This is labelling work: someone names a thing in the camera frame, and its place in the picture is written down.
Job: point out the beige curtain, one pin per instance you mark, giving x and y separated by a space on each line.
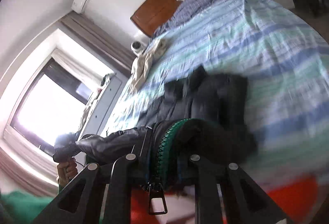
30 169

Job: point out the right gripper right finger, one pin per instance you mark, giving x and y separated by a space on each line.
228 193

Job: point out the white round fan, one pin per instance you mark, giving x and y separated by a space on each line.
138 48

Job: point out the white window side cabinet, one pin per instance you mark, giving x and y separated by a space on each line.
104 106

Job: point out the black puffer jacket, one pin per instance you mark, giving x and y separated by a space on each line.
200 114

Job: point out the green fleece garment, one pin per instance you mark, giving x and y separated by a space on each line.
22 207

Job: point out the cream fleece garment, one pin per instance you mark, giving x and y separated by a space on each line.
142 64

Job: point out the person's left hand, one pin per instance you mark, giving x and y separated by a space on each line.
67 170

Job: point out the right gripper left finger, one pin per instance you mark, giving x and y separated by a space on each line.
99 194

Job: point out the striped blue green duvet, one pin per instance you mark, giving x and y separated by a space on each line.
286 63

